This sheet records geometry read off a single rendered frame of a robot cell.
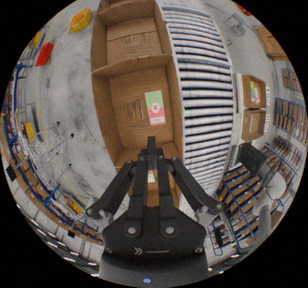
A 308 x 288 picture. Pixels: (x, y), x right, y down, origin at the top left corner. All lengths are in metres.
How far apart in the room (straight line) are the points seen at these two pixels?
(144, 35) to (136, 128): 0.52
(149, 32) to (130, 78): 0.30
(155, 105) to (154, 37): 0.38
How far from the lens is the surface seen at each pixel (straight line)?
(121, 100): 0.50
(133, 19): 0.71
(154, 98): 0.46
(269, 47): 4.44
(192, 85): 0.68
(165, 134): 0.52
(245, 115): 1.00
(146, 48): 0.54
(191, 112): 0.67
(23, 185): 4.58
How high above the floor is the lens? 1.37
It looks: 69 degrees down
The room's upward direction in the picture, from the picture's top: 178 degrees clockwise
